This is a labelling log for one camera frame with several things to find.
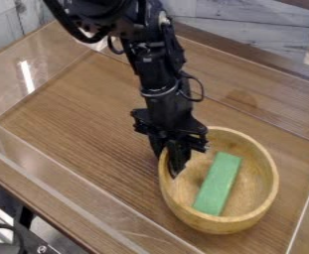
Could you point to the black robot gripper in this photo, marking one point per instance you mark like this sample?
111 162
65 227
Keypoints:
167 121

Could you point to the green rectangular block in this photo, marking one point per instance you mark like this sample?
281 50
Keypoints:
216 188

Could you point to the brown wooden bowl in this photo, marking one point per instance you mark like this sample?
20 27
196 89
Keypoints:
254 190

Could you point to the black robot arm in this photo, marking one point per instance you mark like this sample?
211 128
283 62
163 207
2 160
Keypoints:
143 26

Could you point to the black table leg bracket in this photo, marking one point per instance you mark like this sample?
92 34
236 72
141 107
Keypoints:
28 242

